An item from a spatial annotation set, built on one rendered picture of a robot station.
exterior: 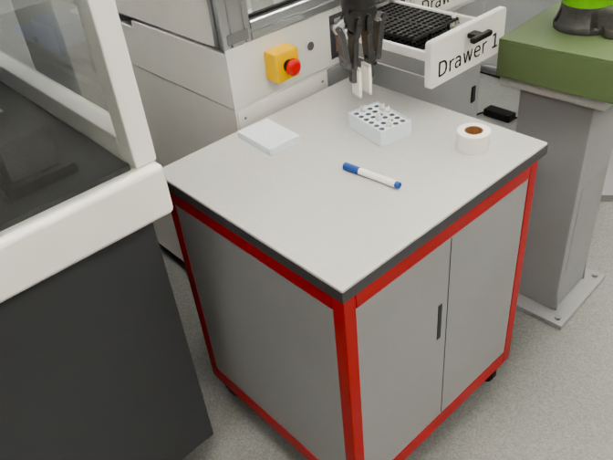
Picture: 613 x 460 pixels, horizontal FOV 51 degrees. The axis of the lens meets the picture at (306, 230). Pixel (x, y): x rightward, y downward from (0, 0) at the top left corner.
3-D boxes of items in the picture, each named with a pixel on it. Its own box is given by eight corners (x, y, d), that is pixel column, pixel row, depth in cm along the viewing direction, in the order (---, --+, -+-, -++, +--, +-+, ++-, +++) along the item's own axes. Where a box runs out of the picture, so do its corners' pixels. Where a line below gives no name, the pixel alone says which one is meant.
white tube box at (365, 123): (410, 135, 142) (411, 120, 140) (380, 147, 139) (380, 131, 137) (378, 115, 151) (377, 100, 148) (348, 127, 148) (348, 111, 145)
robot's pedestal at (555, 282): (604, 278, 209) (661, 56, 163) (560, 329, 193) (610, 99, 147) (521, 244, 227) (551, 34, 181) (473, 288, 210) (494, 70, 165)
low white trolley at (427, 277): (511, 379, 180) (548, 141, 134) (359, 532, 148) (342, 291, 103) (360, 287, 216) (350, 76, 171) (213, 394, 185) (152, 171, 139)
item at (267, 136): (301, 141, 144) (300, 135, 143) (270, 156, 140) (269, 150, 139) (267, 124, 152) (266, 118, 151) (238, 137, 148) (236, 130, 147)
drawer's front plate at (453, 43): (503, 50, 161) (506, 5, 154) (430, 89, 146) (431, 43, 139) (496, 48, 162) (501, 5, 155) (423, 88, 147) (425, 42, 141)
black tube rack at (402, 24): (457, 42, 163) (458, 16, 159) (412, 65, 154) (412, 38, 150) (391, 26, 177) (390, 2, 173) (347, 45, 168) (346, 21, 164)
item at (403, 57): (493, 45, 160) (495, 20, 156) (428, 79, 147) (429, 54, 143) (375, 15, 185) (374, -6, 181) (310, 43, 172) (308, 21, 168)
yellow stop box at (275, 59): (302, 75, 154) (299, 46, 150) (280, 85, 150) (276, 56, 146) (288, 69, 157) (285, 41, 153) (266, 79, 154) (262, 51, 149)
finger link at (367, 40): (355, 12, 134) (360, 10, 134) (362, 61, 141) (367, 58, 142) (366, 16, 131) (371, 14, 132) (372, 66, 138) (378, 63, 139)
